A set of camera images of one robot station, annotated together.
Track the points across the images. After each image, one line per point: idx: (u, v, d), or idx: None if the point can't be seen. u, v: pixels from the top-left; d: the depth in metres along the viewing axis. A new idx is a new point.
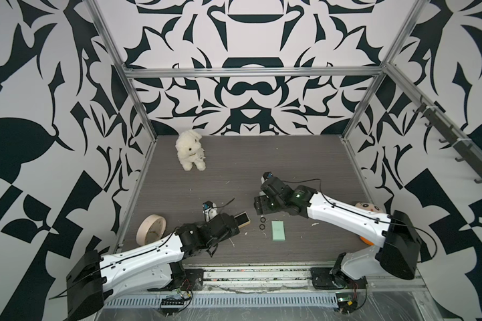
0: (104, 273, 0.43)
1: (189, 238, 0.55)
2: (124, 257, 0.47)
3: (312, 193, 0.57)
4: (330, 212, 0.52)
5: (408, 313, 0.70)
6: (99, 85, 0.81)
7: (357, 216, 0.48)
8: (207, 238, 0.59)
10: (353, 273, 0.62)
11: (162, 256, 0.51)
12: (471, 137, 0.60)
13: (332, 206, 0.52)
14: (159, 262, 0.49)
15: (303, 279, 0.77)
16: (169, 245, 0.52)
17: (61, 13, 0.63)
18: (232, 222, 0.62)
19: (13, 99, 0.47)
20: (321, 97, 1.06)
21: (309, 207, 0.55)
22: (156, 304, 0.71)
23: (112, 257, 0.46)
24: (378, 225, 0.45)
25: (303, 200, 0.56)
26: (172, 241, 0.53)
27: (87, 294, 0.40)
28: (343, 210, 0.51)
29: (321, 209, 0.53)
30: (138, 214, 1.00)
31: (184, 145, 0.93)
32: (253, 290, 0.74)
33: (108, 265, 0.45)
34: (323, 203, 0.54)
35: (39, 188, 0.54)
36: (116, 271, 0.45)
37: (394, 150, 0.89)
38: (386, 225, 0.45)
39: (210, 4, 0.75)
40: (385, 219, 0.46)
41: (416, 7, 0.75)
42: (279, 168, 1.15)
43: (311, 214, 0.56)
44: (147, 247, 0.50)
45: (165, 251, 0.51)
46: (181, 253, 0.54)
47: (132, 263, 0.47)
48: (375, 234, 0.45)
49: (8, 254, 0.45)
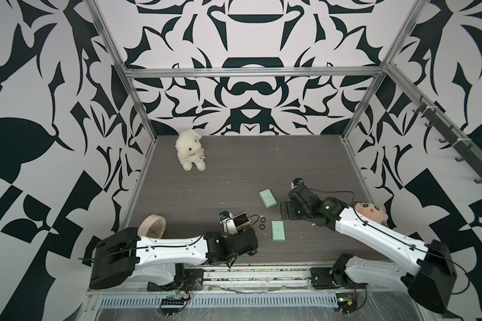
0: (140, 253, 0.44)
1: (214, 247, 0.56)
2: (156, 243, 0.48)
3: (343, 206, 0.56)
4: (362, 231, 0.50)
5: (408, 313, 0.70)
6: (99, 85, 0.81)
7: (391, 239, 0.47)
8: (229, 251, 0.59)
10: (357, 277, 0.62)
11: (188, 255, 0.51)
12: (471, 137, 0.60)
13: (364, 225, 0.51)
14: (184, 259, 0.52)
15: (303, 279, 0.77)
16: (196, 248, 0.53)
17: (61, 13, 0.63)
18: (255, 243, 0.60)
19: (14, 99, 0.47)
20: (321, 97, 1.06)
21: (339, 221, 0.54)
22: (156, 304, 0.71)
23: (148, 241, 0.47)
24: (413, 253, 0.43)
25: (333, 213, 0.55)
26: (200, 245, 0.54)
27: (122, 269, 0.41)
28: (375, 230, 0.49)
29: (351, 227, 0.52)
30: (138, 214, 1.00)
31: (184, 145, 0.93)
32: (253, 290, 0.74)
33: (144, 247, 0.46)
34: (355, 220, 0.52)
35: (39, 188, 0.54)
36: (149, 255, 0.45)
37: (394, 150, 0.89)
38: (422, 253, 0.43)
39: (210, 4, 0.75)
40: (421, 247, 0.44)
41: (416, 7, 0.75)
42: (279, 168, 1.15)
43: (339, 229, 0.55)
44: (180, 241, 0.51)
45: (192, 251, 0.52)
46: (204, 259, 0.54)
47: (163, 253, 0.47)
48: (409, 261, 0.43)
49: (8, 254, 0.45)
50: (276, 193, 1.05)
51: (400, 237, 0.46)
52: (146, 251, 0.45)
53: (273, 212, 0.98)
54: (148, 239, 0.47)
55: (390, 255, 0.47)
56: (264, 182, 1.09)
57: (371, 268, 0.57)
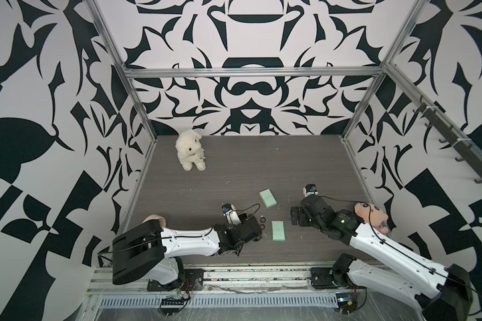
0: (165, 243, 0.46)
1: (224, 237, 0.60)
2: (178, 234, 0.50)
3: (358, 221, 0.55)
4: (378, 249, 0.49)
5: (408, 313, 0.70)
6: (99, 85, 0.81)
7: (410, 260, 0.46)
8: (236, 240, 0.63)
10: (359, 279, 0.62)
11: (204, 244, 0.54)
12: (471, 137, 0.60)
13: (380, 242, 0.50)
14: (200, 249, 0.55)
15: (303, 279, 0.77)
16: (210, 238, 0.56)
17: (61, 13, 0.63)
18: (261, 229, 0.64)
19: (14, 99, 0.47)
20: (321, 97, 1.06)
21: (355, 237, 0.53)
22: (156, 304, 0.71)
23: (168, 232, 0.48)
24: (433, 276, 0.43)
25: (348, 229, 0.54)
26: (212, 236, 0.57)
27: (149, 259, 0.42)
28: (392, 250, 0.48)
29: (368, 243, 0.51)
30: (138, 214, 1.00)
31: (184, 145, 0.93)
32: (253, 290, 0.74)
33: (167, 238, 0.47)
34: (372, 237, 0.51)
35: (39, 188, 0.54)
36: (172, 245, 0.47)
37: (394, 150, 0.89)
38: (442, 278, 0.42)
39: (210, 4, 0.75)
40: (442, 271, 0.43)
41: (416, 7, 0.75)
42: (278, 168, 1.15)
43: (355, 244, 0.54)
44: (196, 232, 0.54)
45: (207, 241, 0.55)
46: (216, 248, 0.58)
47: (184, 243, 0.50)
48: (428, 284, 0.43)
49: (8, 254, 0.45)
50: (276, 193, 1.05)
51: (419, 260, 0.46)
52: (169, 241, 0.47)
53: (273, 212, 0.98)
54: (168, 230, 0.49)
55: (408, 277, 0.47)
56: (264, 182, 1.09)
57: (377, 276, 0.58)
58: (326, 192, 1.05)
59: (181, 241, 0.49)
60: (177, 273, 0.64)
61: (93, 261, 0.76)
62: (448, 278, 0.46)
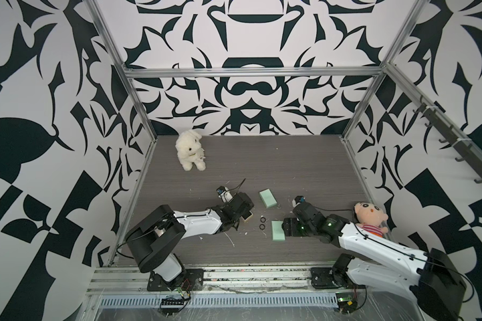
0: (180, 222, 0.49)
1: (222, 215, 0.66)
2: (188, 214, 0.54)
3: (344, 222, 0.59)
4: (363, 244, 0.53)
5: (408, 313, 0.70)
6: (99, 85, 0.81)
7: (391, 250, 0.49)
8: (232, 215, 0.70)
10: (359, 278, 0.62)
11: (210, 221, 0.59)
12: (471, 136, 0.60)
13: (364, 238, 0.53)
14: (208, 226, 0.60)
15: (303, 279, 0.77)
16: (212, 215, 0.62)
17: (61, 13, 0.63)
18: (249, 198, 0.71)
19: (13, 98, 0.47)
20: (321, 97, 1.06)
21: (341, 237, 0.56)
22: (156, 304, 0.71)
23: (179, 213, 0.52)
24: (413, 262, 0.45)
25: (335, 231, 0.58)
26: (212, 213, 0.63)
27: (171, 237, 0.45)
28: (375, 243, 0.51)
29: (353, 241, 0.54)
30: (138, 215, 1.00)
31: (184, 145, 0.93)
32: (253, 290, 0.74)
33: (180, 218, 0.51)
34: (356, 235, 0.55)
35: (39, 188, 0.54)
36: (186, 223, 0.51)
37: (394, 150, 0.89)
38: (422, 263, 0.44)
39: (210, 5, 0.75)
40: (421, 256, 0.45)
41: (416, 7, 0.75)
42: (278, 168, 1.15)
43: (343, 245, 0.58)
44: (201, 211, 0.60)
45: (212, 218, 0.61)
46: (220, 223, 0.63)
47: (194, 220, 0.54)
48: (410, 271, 0.45)
49: (7, 254, 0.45)
50: (276, 193, 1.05)
51: (400, 248, 0.48)
52: (182, 221, 0.50)
53: (273, 212, 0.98)
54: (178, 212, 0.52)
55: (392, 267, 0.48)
56: (264, 182, 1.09)
57: (375, 272, 0.57)
58: (326, 192, 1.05)
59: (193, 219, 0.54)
60: (180, 267, 0.66)
61: (93, 261, 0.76)
62: (426, 262, 0.45)
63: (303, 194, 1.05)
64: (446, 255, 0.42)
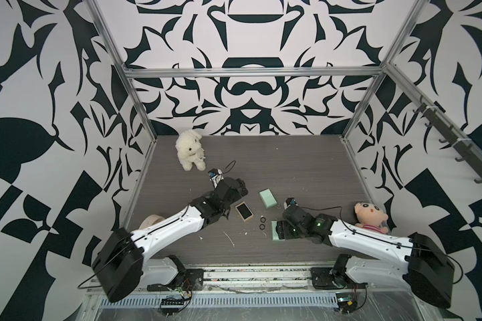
0: (141, 243, 0.44)
1: (204, 207, 0.59)
2: (151, 229, 0.48)
3: (332, 220, 0.60)
4: (351, 239, 0.53)
5: (408, 313, 0.70)
6: (99, 85, 0.81)
7: (380, 242, 0.49)
8: (218, 203, 0.63)
10: (358, 277, 0.62)
11: (186, 224, 0.53)
12: (471, 137, 0.60)
13: (352, 233, 0.54)
14: (184, 231, 0.54)
15: (303, 279, 0.77)
16: (189, 215, 0.55)
17: (61, 13, 0.64)
18: (234, 182, 0.63)
19: (14, 99, 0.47)
20: (321, 97, 1.06)
21: (332, 235, 0.57)
22: (156, 304, 0.71)
23: (143, 231, 0.46)
24: (400, 251, 0.46)
25: (324, 229, 0.58)
26: (190, 211, 0.56)
27: (130, 265, 0.40)
28: (364, 237, 0.52)
29: (343, 237, 0.55)
30: (138, 215, 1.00)
31: (184, 145, 0.93)
32: (253, 290, 0.74)
33: (142, 237, 0.45)
34: (345, 231, 0.55)
35: (39, 188, 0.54)
36: (150, 241, 0.45)
37: (394, 150, 0.89)
38: (408, 250, 0.45)
39: (210, 4, 0.75)
40: (406, 243, 0.46)
41: (416, 7, 0.75)
42: (278, 168, 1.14)
43: (335, 243, 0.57)
44: (172, 218, 0.52)
45: (188, 220, 0.54)
46: (200, 220, 0.56)
47: (161, 234, 0.48)
48: (398, 259, 0.45)
49: (7, 254, 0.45)
50: (276, 193, 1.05)
51: (386, 238, 0.49)
52: (145, 240, 0.45)
53: (273, 212, 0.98)
54: (141, 230, 0.47)
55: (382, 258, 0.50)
56: (264, 182, 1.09)
57: (370, 268, 0.58)
58: (326, 192, 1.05)
59: (160, 233, 0.48)
60: (176, 267, 0.65)
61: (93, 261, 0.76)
62: (413, 248, 0.46)
63: (304, 194, 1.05)
64: (430, 239, 0.45)
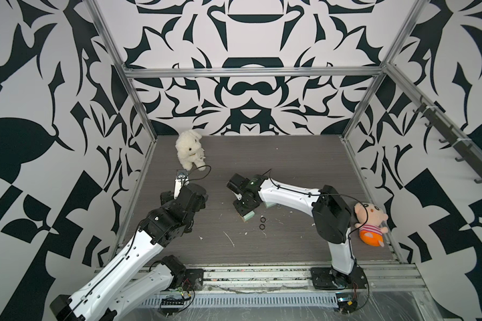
0: (79, 310, 0.39)
1: (158, 226, 0.48)
2: (93, 283, 0.42)
3: (264, 179, 0.65)
4: (275, 192, 0.60)
5: (408, 313, 0.70)
6: (99, 85, 0.81)
7: (294, 192, 0.56)
8: (181, 213, 0.52)
10: (344, 267, 0.63)
11: (134, 261, 0.44)
12: (470, 136, 0.60)
13: (277, 187, 0.60)
14: (136, 266, 0.46)
15: (303, 279, 0.77)
16: (138, 247, 0.45)
17: (61, 13, 0.63)
18: (202, 188, 0.55)
19: (14, 98, 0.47)
20: (321, 97, 1.06)
21: (261, 191, 0.62)
22: (156, 304, 0.71)
23: (82, 291, 0.41)
24: (309, 198, 0.53)
25: (257, 186, 0.63)
26: (138, 240, 0.46)
27: None
28: (284, 190, 0.58)
29: (268, 191, 0.61)
30: (138, 214, 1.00)
31: (184, 145, 0.93)
32: (253, 290, 0.74)
33: (81, 300, 0.40)
34: (271, 186, 0.61)
35: (39, 188, 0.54)
36: (91, 301, 0.40)
37: (394, 150, 0.89)
38: (315, 196, 0.53)
39: (210, 4, 0.75)
40: (315, 192, 0.54)
41: (415, 7, 0.75)
42: (279, 168, 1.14)
43: (263, 198, 0.64)
44: (115, 259, 0.44)
45: (136, 254, 0.45)
46: (155, 246, 0.47)
47: (103, 287, 0.41)
48: (307, 205, 0.53)
49: (8, 254, 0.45)
50: None
51: (302, 190, 0.56)
52: (85, 303, 0.40)
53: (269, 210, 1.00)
54: (80, 289, 0.41)
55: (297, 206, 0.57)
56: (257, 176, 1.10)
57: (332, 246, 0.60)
58: None
59: (100, 287, 0.41)
60: (170, 274, 0.63)
61: (93, 261, 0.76)
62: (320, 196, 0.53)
63: None
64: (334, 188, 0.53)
